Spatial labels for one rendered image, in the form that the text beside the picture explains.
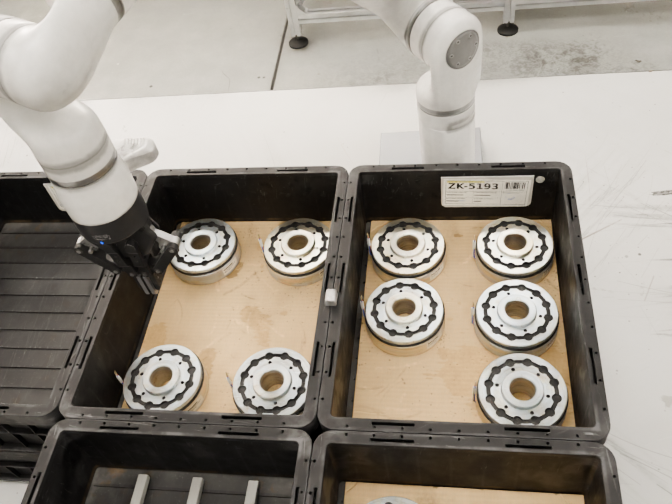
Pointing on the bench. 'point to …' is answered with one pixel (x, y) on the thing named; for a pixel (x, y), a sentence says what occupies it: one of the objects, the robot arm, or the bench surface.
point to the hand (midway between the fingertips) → (149, 279)
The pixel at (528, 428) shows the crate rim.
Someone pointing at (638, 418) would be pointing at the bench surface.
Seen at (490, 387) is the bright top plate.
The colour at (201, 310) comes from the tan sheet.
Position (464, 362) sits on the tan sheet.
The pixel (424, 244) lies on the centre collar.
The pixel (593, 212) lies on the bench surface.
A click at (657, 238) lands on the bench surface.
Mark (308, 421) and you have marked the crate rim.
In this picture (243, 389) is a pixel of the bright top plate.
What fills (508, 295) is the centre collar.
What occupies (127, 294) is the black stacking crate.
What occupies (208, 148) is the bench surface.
